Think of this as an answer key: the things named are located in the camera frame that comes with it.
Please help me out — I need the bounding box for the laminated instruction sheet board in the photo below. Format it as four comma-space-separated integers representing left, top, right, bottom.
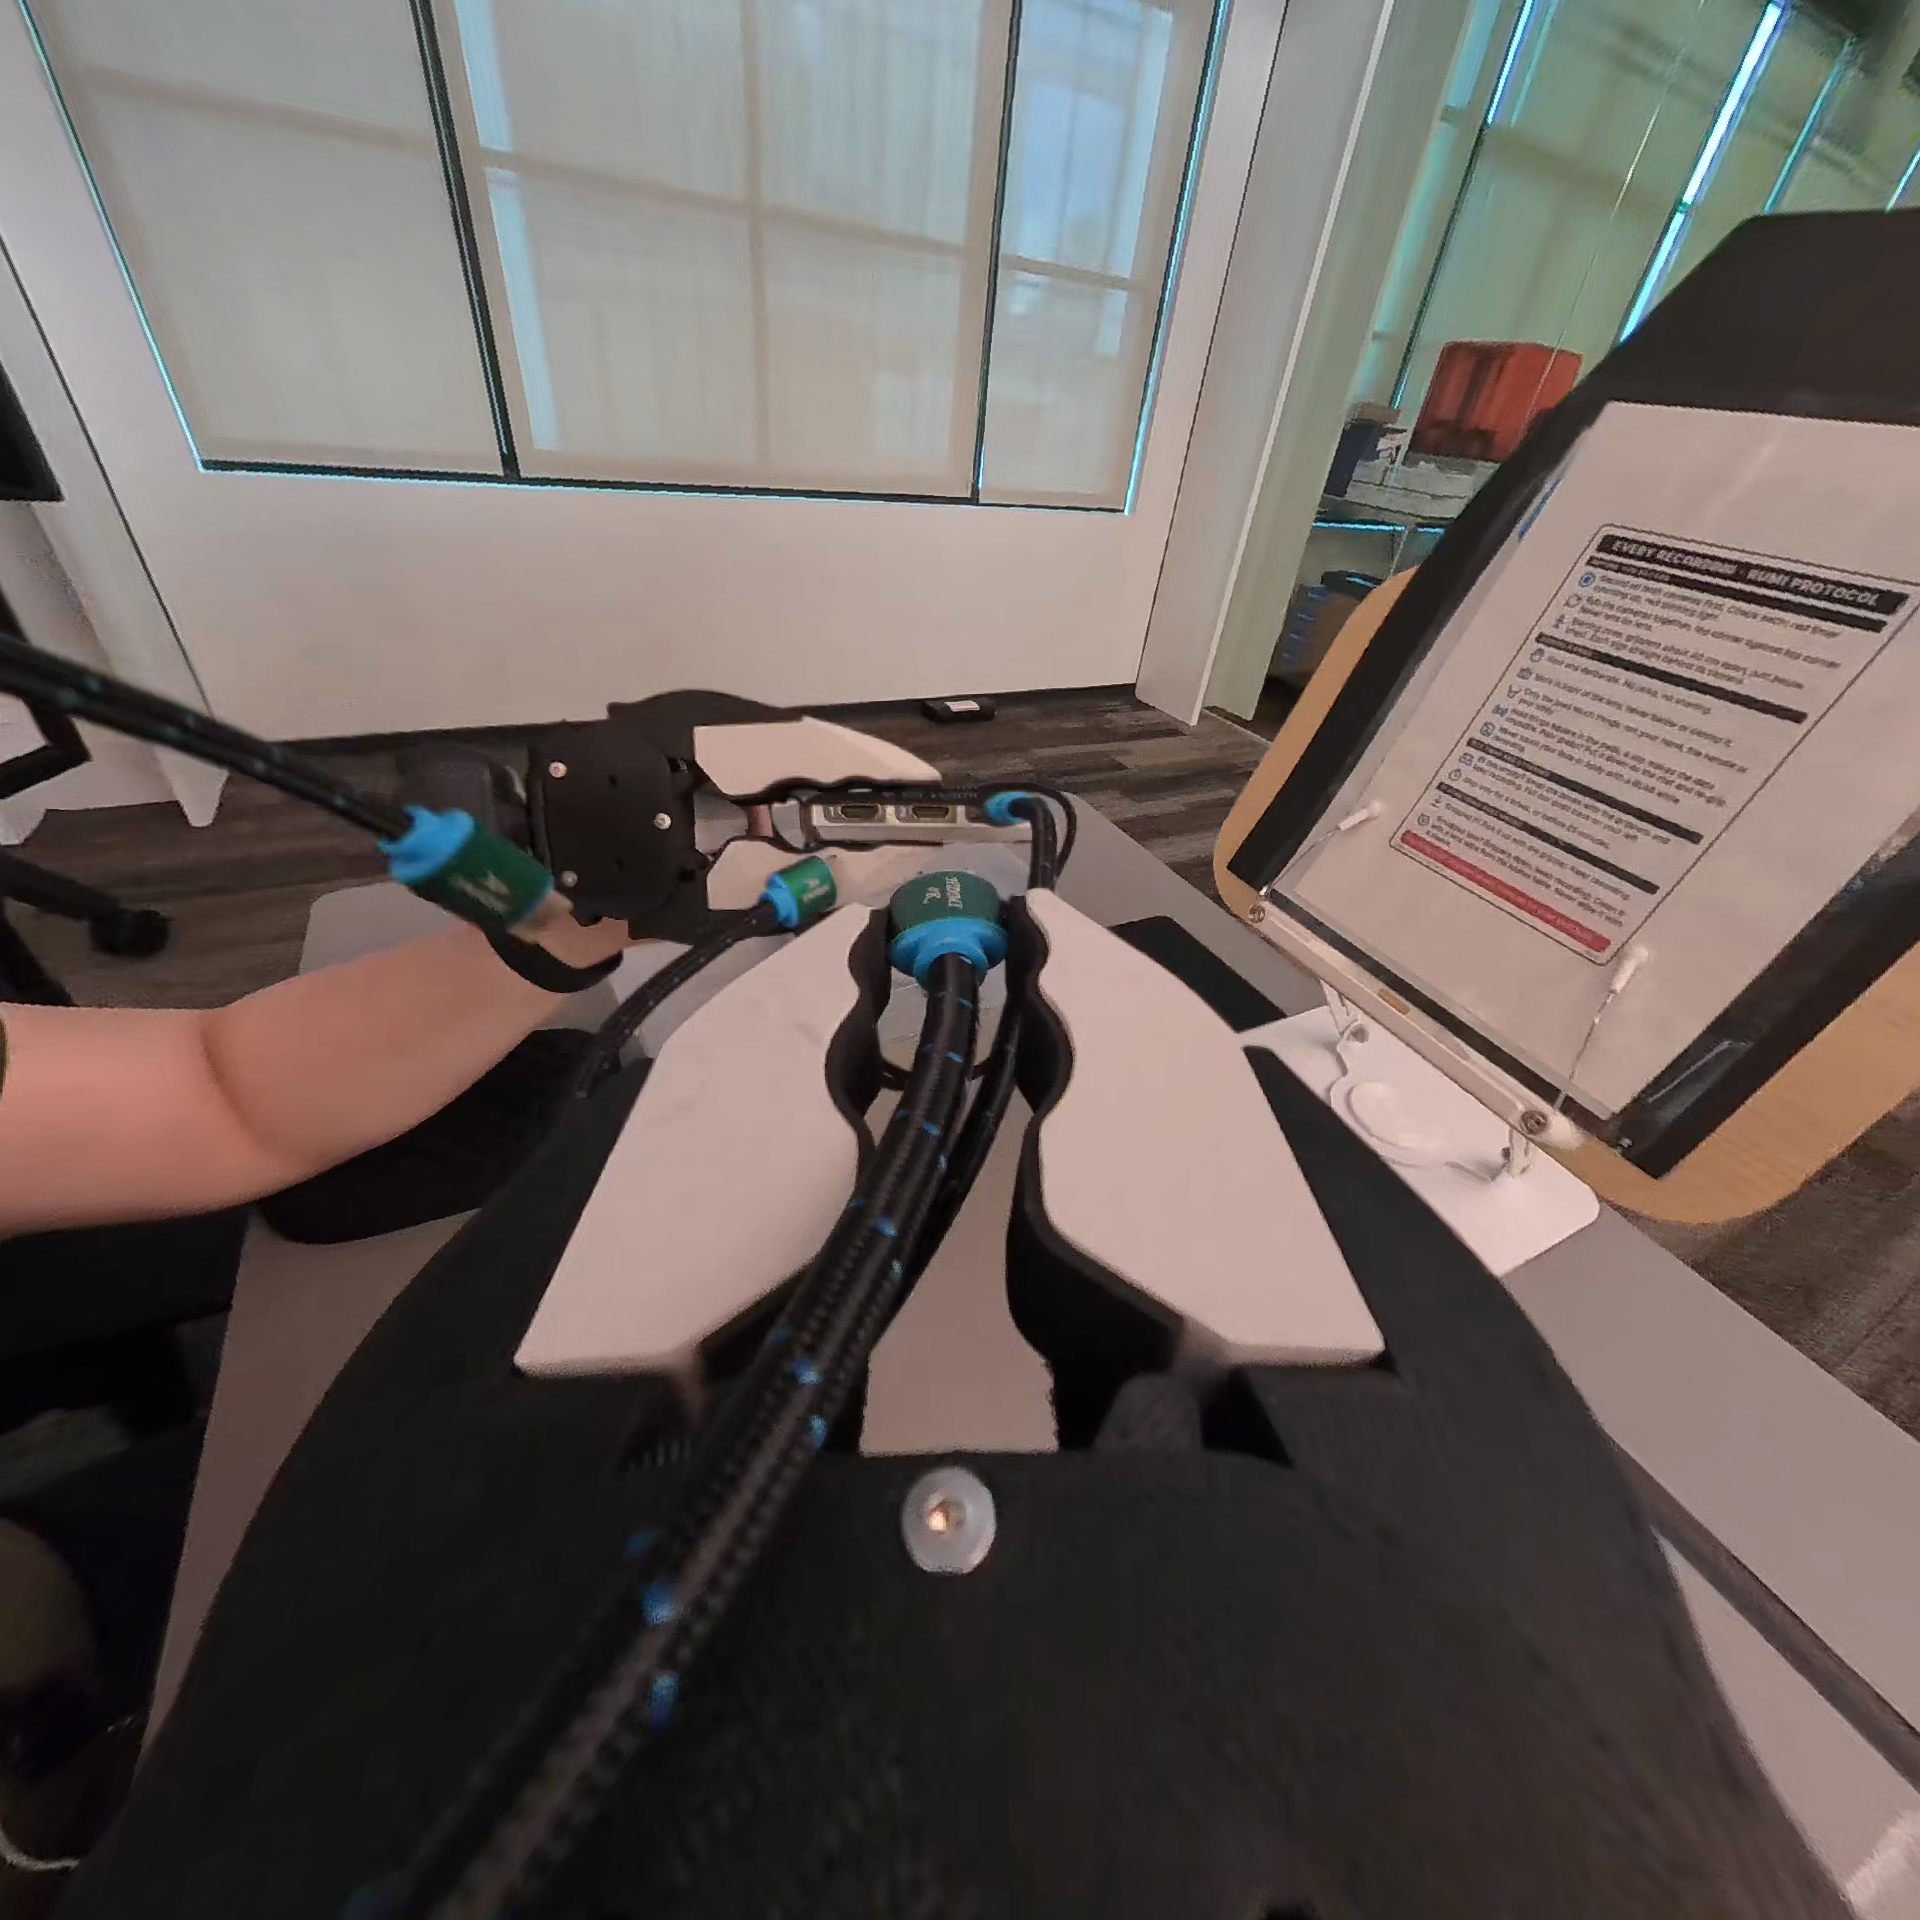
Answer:
1212, 210, 1920, 1225

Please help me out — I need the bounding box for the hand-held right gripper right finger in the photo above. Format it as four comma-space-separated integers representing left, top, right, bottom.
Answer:
1001, 884, 1390, 1455

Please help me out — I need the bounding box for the large black screen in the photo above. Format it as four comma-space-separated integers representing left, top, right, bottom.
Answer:
0, 360, 66, 504

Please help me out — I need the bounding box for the instruction sheet in acrylic holder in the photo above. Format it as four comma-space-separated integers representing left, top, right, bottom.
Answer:
1244, 397, 1920, 1279

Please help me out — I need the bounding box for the black hdmi switch box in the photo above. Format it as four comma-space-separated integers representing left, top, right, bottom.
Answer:
809, 793, 1000, 842

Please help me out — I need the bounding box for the black braided hdmi cable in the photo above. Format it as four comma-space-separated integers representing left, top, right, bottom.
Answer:
935, 782, 1082, 1188
0, 631, 570, 944
352, 853, 1039, 1920

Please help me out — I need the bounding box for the person's left hand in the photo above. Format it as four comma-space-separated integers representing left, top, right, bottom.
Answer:
486, 900, 631, 989

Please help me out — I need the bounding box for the orange storage bin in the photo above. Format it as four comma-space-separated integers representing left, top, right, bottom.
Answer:
1416, 342, 1583, 468

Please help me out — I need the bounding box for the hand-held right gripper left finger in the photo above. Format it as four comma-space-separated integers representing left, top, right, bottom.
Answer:
509, 904, 890, 1390

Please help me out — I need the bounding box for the person's left forearm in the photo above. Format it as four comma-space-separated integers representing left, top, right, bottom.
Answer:
0, 922, 528, 1241

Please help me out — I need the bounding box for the large paned window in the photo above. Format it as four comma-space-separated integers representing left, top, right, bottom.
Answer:
21, 0, 1224, 516

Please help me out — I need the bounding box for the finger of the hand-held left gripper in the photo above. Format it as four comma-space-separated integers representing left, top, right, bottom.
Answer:
691, 716, 947, 808
691, 836, 845, 918

